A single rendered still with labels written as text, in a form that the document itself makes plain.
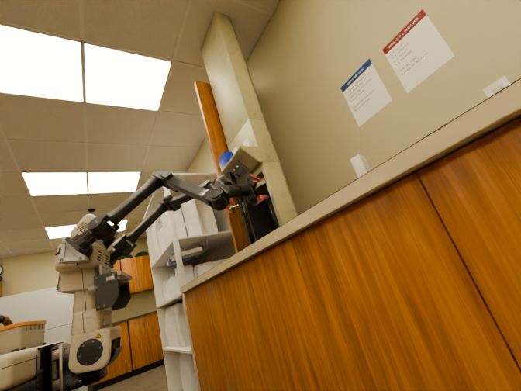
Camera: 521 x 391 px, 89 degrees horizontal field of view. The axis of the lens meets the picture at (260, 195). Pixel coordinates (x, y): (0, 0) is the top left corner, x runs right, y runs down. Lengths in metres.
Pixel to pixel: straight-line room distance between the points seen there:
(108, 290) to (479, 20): 1.92
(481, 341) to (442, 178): 0.30
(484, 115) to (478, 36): 0.88
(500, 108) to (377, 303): 0.46
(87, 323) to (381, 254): 1.31
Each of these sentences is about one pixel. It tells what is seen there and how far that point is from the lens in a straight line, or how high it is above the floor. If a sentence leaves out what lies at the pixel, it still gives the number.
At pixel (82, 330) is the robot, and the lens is 1.57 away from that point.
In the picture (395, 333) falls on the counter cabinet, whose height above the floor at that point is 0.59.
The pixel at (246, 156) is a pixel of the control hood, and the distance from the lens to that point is 1.50.
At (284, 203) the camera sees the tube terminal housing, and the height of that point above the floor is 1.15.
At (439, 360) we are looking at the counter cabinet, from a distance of 0.71.
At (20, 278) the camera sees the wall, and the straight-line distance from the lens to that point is 6.85.
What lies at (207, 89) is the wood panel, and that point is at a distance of 2.23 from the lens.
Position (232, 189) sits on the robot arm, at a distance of 1.16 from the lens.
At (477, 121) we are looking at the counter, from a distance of 0.57.
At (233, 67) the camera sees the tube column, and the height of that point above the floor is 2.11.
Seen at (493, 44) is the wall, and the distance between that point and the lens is 1.40.
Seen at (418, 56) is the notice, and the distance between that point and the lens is 1.50.
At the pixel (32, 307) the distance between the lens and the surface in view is 6.04.
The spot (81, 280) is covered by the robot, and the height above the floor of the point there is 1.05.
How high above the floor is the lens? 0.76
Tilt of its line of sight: 19 degrees up
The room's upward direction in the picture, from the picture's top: 17 degrees counter-clockwise
